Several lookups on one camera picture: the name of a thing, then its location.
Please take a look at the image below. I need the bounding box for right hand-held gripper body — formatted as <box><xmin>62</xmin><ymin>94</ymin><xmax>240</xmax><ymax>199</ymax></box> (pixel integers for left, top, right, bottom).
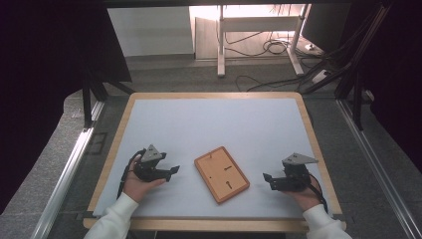
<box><xmin>276</xmin><ymin>152</ymin><xmax>318</xmax><ymax>193</ymax></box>

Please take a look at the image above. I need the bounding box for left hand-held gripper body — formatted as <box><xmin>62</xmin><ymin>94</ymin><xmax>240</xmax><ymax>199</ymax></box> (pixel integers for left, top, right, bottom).
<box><xmin>133</xmin><ymin>143</ymin><xmax>171</xmax><ymax>183</ymax></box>

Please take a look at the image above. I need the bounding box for orange wooden tray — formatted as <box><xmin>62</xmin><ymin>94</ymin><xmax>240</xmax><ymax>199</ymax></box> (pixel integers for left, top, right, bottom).
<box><xmin>193</xmin><ymin>145</ymin><xmax>251</xmax><ymax>205</ymax></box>

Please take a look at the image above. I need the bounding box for person's left hand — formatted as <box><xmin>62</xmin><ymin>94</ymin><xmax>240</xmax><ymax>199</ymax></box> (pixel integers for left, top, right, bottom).
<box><xmin>122</xmin><ymin>154</ymin><xmax>167</xmax><ymax>203</ymax></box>

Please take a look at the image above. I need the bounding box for person's right hand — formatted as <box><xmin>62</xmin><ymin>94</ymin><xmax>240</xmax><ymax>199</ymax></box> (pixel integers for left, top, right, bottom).
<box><xmin>286</xmin><ymin>174</ymin><xmax>322</xmax><ymax>212</ymax></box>

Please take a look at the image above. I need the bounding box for dark floor hatch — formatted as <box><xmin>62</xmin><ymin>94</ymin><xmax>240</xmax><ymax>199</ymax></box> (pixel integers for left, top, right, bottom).
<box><xmin>86</xmin><ymin>131</ymin><xmax>109</xmax><ymax>155</ymax></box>

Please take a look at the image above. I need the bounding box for white table mat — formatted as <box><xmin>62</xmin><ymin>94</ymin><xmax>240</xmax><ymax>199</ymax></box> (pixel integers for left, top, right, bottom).
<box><xmin>93</xmin><ymin>98</ymin><xmax>333</xmax><ymax>220</ymax></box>

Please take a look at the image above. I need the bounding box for black metal stand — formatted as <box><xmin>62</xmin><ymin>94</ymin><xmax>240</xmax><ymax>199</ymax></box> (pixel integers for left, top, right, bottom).
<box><xmin>82</xmin><ymin>71</ymin><xmax>135</xmax><ymax>129</ymax></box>
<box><xmin>333</xmin><ymin>71</ymin><xmax>366</xmax><ymax>131</ymax></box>

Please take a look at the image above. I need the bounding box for white power strip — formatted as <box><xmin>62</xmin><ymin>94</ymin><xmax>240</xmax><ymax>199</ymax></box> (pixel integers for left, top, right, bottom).
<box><xmin>311</xmin><ymin>69</ymin><xmax>332</xmax><ymax>85</ymax></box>

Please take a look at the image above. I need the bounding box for black curtain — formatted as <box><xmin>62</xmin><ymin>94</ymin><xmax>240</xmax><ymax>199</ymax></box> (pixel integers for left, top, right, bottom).
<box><xmin>350</xmin><ymin>0</ymin><xmax>422</xmax><ymax>174</ymax></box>
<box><xmin>0</xmin><ymin>0</ymin><xmax>132</xmax><ymax>214</ymax></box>

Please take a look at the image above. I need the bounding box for left hand-held gripper black cable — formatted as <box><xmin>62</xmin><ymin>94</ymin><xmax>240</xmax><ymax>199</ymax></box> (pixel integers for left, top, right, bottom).
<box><xmin>115</xmin><ymin>148</ymin><xmax>147</xmax><ymax>200</ymax></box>

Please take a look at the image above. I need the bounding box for hand-held gripper black cable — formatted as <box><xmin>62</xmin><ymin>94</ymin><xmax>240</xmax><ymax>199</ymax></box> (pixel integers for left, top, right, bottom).
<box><xmin>308</xmin><ymin>172</ymin><xmax>329</xmax><ymax>214</ymax></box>
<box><xmin>115</xmin><ymin>148</ymin><xmax>147</xmax><ymax>200</ymax></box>

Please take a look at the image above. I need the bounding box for right hand-held gripper black cable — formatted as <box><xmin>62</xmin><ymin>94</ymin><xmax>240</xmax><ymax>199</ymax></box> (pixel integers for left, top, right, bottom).
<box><xmin>308</xmin><ymin>172</ymin><xmax>329</xmax><ymax>214</ymax></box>

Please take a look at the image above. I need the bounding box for aluminium rail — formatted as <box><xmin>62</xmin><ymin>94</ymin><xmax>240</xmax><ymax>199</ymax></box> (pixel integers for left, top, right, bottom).
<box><xmin>30</xmin><ymin>101</ymin><xmax>106</xmax><ymax>239</ymax></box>
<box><xmin>335</xmin><ymin>99</ymin><xmax>422</xmax><ymax>239</ymax></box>

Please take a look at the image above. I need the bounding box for long black floor cable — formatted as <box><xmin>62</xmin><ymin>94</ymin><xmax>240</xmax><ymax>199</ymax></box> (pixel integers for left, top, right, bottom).
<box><xmin>235</xmin><ymin>74</ymin><xmax>320</xmax><ymax>93</ymax></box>

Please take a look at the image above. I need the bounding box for white wall panel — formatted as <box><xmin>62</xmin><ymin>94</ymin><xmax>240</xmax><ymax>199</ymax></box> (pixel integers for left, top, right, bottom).
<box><xmin>106</xmin><ymin>6</ymin><xmax>195</xmax><ymax>58</ymax></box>

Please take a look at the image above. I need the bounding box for tangle of black floor cables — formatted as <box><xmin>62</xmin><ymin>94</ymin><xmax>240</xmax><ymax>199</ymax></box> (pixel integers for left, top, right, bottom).
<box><xmin>224</xmin><ymin>30</ymin><xmax>320</xmax><ymax>58</ymax></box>

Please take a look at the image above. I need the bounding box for white desk frame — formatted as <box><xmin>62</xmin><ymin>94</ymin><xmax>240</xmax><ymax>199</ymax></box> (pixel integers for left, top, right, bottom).
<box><xmin>216</xmin><ymin>3</ymin><xmax>312</xmax><ymax>79</ymax></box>

